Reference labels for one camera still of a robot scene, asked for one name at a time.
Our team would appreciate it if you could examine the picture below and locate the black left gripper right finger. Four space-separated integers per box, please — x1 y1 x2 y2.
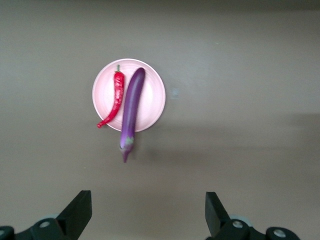
205 191 266 240

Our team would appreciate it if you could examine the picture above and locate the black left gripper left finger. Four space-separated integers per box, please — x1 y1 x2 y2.
14 190 93 240

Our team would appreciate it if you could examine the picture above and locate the long purple eggplant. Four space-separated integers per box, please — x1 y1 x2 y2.
119 67 146 164

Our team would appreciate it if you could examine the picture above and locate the red chili pepper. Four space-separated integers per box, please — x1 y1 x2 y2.
96 64 126 129

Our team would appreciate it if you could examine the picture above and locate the pink round plate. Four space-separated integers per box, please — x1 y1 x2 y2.
91 58 167 133

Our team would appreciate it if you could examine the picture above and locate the brown table cover mat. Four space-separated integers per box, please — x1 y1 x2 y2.
0 0 320 240

